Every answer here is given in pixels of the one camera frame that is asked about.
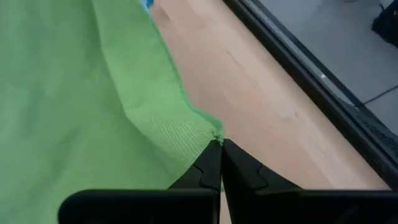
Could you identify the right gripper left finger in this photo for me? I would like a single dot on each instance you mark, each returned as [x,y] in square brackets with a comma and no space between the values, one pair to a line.
[140,207]

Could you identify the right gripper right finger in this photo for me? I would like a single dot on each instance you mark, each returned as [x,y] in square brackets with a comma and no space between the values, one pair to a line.
[295,208]

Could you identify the green microfiber towel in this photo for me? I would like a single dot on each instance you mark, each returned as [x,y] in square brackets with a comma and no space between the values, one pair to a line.
[77,109]

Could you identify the light blue microfiber towel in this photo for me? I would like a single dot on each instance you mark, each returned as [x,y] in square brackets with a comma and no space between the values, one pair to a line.
[148,3]

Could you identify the black bag-like object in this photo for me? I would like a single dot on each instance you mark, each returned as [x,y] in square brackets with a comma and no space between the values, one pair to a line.
[388,21]

